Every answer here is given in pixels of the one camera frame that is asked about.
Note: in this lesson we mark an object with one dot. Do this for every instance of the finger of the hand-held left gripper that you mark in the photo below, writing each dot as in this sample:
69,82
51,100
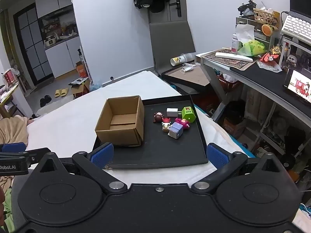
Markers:
13,147

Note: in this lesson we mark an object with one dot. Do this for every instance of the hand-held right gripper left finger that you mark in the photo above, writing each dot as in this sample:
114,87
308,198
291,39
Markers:
102,154

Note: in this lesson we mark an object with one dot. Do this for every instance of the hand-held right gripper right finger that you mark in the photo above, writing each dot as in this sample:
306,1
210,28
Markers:
217,156

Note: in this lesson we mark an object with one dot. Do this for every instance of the brown cardboard box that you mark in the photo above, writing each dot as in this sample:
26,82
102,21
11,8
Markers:
121,131

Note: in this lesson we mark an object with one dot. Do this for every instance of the black plastic tray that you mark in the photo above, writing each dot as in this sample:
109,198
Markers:
175,150

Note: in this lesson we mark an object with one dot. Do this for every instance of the pink toy figurine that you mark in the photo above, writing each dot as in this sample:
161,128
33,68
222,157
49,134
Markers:
182,123

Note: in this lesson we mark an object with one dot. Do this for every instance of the purple cube toy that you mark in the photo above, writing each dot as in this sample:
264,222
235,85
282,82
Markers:
175,130

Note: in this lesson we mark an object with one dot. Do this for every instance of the green cube toy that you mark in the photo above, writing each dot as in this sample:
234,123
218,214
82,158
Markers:
189,114

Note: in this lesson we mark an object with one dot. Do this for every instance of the small red toy figurine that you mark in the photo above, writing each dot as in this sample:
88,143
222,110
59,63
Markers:
166,123

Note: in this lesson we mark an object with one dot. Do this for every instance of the white charger plug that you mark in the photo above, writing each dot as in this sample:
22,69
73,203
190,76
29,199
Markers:
172,112

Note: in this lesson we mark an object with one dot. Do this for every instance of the beige blanket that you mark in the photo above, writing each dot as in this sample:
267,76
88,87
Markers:
13,128

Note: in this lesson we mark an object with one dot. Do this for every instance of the light green cloth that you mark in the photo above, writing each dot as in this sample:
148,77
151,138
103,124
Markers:
9,211

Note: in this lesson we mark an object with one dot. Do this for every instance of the black slipper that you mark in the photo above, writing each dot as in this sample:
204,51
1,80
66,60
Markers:
43,102
48,99

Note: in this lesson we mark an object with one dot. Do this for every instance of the blue plastic bag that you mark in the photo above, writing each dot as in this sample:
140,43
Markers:
95,85

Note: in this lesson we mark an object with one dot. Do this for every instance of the red printed box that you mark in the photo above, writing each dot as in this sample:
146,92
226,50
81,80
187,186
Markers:
9,77

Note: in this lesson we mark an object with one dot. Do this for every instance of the yellow slipper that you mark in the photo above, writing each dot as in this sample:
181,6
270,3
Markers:
57,93
64,92

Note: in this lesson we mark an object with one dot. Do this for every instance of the red plastic basket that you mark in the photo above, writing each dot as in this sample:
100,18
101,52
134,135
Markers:
228,82

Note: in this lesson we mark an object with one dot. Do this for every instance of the grey metal desk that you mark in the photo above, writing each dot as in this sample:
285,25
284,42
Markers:
262,89

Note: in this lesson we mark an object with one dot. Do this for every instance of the wooden side table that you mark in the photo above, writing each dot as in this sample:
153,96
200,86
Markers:
192,77

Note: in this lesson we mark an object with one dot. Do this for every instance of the orange box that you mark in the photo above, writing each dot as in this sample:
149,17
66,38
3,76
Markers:
82,70

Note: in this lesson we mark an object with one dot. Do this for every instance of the white face mask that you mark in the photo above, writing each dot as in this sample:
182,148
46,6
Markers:
187,67

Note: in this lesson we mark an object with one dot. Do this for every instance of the patterned placemat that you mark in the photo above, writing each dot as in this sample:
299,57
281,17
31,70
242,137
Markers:
233,63

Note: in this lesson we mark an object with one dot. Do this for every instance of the black framed glass door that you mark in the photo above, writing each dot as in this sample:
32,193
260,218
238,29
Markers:
31,48

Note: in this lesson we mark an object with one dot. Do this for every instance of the long white remote control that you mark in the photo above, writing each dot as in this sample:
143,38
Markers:
233,56

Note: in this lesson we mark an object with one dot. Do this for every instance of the white kitchen cabinets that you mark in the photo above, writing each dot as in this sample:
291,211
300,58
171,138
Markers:
60,55

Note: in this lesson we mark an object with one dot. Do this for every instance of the white paper cup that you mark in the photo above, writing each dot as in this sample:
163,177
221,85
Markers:
181,59

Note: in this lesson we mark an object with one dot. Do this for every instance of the red snack packet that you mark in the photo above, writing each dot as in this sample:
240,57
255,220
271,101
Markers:
268,63

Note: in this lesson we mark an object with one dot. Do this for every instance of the rice cooker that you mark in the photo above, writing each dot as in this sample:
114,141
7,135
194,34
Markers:
50,42

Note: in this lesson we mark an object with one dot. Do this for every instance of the white bottle pink label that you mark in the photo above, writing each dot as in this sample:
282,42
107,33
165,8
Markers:
234,45

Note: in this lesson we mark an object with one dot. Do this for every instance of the green plastic bag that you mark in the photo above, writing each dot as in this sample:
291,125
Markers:
252,48

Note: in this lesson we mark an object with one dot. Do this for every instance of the panda figurine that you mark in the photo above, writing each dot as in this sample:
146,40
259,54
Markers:
292,60

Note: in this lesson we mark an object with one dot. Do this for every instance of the grey desktop drawer organizer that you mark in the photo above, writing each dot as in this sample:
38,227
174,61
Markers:
261,40

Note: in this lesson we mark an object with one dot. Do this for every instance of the white tissue paper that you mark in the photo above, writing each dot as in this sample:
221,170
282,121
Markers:
244,31

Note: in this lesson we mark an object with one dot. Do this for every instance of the wicker basket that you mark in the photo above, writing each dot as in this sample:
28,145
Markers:
263,17

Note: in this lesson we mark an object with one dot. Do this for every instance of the black model figure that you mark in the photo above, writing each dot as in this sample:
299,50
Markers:
246,8

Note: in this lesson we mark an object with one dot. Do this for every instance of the white keyboard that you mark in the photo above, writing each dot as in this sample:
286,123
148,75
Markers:
297,28

